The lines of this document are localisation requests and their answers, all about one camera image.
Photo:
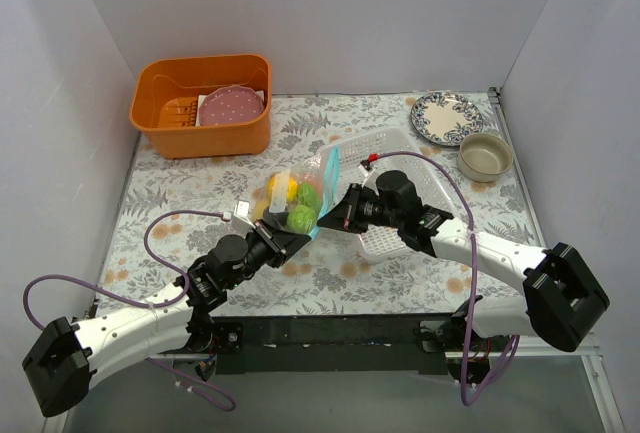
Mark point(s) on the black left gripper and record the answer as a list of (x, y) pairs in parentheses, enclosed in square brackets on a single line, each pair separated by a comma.
[(272, 239)]

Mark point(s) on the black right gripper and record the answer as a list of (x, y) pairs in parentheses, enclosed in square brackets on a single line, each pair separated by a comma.
[(353, 209)]

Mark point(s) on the bumpy green lime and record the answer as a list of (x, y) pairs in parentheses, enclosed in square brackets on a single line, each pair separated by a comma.
[(301, 219)]

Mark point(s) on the green avocado half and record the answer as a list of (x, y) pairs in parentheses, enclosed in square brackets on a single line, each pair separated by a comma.
[(308, 196)]

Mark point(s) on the clear zip top bag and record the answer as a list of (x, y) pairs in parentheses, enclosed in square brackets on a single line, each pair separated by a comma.
[(326, 165)]

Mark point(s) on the yellow lemon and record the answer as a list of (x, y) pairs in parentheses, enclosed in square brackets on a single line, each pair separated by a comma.
[(291, 191)]

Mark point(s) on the orange tangerine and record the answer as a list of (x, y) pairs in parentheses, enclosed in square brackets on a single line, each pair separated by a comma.
[(310, 178)]

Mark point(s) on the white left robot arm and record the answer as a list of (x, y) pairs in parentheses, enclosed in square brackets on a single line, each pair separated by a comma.
[(68, 359)]

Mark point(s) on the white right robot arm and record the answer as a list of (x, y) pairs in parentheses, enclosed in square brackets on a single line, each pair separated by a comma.
[(558, 298)]

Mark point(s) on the white perforated plastic basket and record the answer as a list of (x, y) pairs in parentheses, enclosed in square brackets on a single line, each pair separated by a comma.
[(340, 161)]

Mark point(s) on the blue floral ceramic plate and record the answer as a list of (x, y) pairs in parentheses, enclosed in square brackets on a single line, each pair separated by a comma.
[(445, 118)]

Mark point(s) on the pink polka dot plate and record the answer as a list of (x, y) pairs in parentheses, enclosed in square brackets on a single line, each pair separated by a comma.
[(230, 105)]

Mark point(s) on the beige ceramic bowl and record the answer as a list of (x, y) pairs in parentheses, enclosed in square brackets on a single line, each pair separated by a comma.
[(484, 157)]

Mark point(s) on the orange plastic tub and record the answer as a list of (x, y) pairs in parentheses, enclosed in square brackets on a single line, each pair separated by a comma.
[(168, 79)]

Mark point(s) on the orange dish rack insert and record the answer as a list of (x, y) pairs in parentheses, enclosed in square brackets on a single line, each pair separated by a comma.
[(180, 112)]

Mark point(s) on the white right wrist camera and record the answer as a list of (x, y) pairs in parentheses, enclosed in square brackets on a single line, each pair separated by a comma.
[(369, 172)]

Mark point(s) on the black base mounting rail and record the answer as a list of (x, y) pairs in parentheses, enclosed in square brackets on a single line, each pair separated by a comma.
[(427, 343)]

